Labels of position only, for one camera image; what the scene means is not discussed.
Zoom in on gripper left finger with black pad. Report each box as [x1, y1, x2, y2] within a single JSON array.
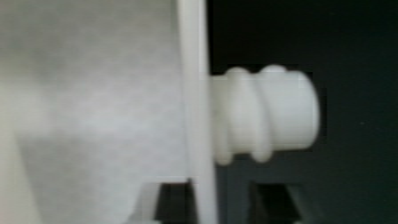
[[139, 182, 195, 224]]

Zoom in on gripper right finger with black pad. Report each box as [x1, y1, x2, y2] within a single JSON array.
[[247, 182, 314, 224]]

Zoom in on white cabinet door panel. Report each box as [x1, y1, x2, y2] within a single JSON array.
[[0, 0, 320, 224]]

